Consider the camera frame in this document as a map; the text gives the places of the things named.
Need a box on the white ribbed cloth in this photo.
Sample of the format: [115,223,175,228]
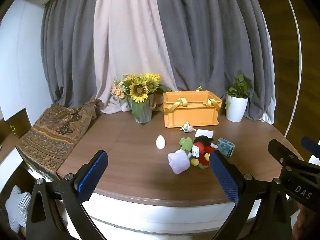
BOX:
[5,185,32,233]

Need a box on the peach flower bunch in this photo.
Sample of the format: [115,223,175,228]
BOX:
[111,77,128,103]

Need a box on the white wardrobe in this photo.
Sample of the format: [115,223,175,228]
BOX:
[0,0,54,120]

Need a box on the white sheer curtain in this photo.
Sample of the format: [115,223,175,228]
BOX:
[260,111,274,125]

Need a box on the grey ribbed vase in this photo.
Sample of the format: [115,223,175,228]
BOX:
[127,97,153,123]

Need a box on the orange plastic crate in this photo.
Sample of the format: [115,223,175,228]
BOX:
[162,86,223,129]

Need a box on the red fluffy plush toy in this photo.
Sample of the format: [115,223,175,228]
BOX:
[187,135,218,172]

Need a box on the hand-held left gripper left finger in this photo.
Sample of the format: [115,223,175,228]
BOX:
[25,150,109,240]

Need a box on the patterned brown cloth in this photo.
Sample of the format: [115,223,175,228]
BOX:
[17,99,103,174]

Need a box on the person's right hand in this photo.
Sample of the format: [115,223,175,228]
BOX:
[291,204,315,240]

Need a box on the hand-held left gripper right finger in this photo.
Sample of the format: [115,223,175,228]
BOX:
[209,151,293,240]

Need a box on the small pastel crumpled toy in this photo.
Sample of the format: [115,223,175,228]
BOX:
[180,121,197,133]

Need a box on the lavender fluffy cloth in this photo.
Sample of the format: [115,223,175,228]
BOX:
[167,149,192,175]

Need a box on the white potted green plant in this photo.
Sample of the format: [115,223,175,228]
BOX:
[224,74,253,123]

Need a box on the white folded cloth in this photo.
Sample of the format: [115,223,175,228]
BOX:
[194,129,215,138]

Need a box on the narrow grey curtain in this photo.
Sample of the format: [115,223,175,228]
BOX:
[41,0,100,108]

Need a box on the wide grey curtain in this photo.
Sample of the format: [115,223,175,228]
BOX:
[152,0,275,124]

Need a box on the sunflower bouquet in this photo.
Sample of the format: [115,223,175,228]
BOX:
[121,72,173,119]

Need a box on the pale pink curtain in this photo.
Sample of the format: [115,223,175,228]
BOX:
[94,0,177,114]

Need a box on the blue tissue packet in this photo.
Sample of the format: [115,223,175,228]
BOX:
[215,137,236,158]

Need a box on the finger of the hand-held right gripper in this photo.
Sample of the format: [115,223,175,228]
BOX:
[268,139,308,172]
[301,137,320,158]

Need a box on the green plush toy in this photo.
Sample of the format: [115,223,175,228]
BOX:
[179,137,194,152]

